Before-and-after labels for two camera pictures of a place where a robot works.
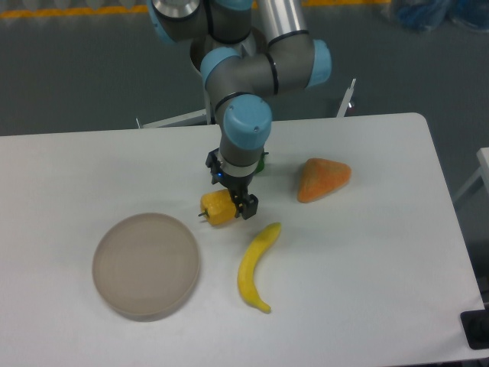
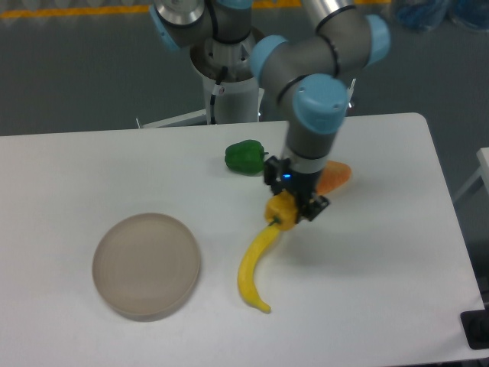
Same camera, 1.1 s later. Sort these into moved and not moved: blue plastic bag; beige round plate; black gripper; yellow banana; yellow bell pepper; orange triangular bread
Moved: yellow bell pepper; black gripper
Not moved: blue plastic bag; yellow banana; orange triangular bread; beige round plate
